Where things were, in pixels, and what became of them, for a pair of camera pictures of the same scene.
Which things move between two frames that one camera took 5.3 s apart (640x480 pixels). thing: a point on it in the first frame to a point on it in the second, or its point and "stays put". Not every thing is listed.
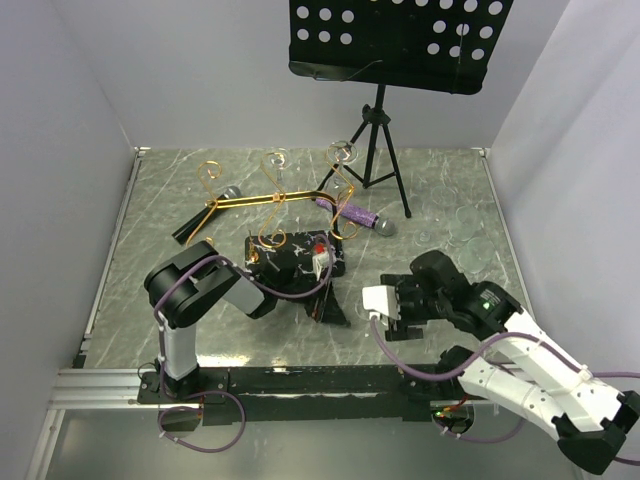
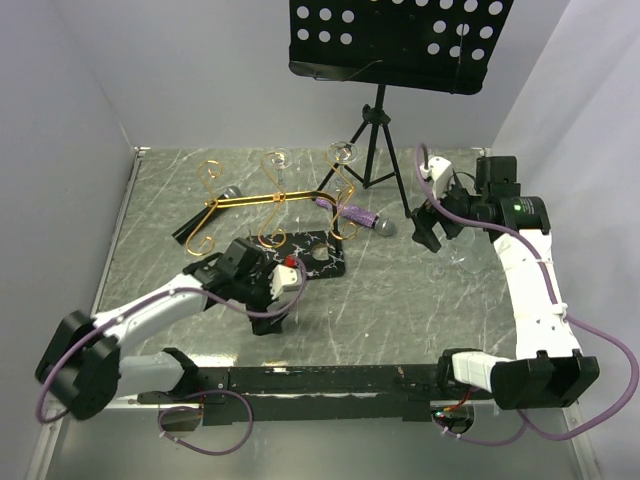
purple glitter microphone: x=382 y=226 stays put
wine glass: x=363 y=313 to x=470 y=252
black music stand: x=445 y=46 stays put
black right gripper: x=398 y=329 to x=424 y=219
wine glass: x=278 y=160 stays put
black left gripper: x=325 y=309 to x=266 y=325
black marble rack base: x=292 y=259 stays put
